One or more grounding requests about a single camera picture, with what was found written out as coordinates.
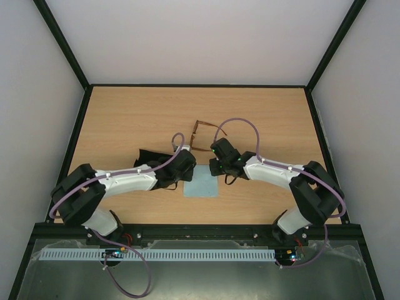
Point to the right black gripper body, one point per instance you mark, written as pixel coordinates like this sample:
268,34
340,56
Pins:
214,167

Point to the blue cleaning cloth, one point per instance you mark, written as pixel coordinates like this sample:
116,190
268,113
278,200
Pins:
202,185

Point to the black glasses case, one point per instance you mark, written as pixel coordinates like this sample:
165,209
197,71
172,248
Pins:
151,158

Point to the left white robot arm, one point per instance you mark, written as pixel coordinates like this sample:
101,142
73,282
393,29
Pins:
76,199

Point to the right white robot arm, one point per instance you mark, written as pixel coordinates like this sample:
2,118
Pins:
315,192

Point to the brown tortoiseshell sunglasses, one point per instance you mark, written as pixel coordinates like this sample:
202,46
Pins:
199,136

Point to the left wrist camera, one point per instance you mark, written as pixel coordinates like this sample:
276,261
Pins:
184,147

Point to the black aluminium frame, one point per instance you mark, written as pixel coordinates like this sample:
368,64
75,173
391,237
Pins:
48,229

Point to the white slotted cable duct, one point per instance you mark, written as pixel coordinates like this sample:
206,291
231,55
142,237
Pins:
195,255

